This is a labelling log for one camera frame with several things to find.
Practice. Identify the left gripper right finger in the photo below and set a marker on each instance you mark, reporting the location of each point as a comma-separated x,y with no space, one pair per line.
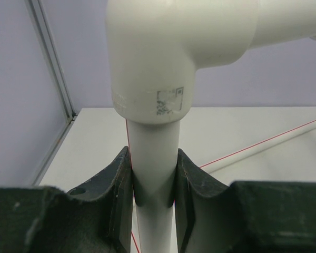
245,216

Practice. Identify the white PVC pipe frame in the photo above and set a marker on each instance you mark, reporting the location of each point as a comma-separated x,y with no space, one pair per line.
155,49

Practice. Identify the grey aluminium frame post left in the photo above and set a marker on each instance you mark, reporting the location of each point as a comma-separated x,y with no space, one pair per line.
46,41

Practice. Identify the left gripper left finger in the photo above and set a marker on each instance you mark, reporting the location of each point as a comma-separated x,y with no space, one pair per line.
95,216

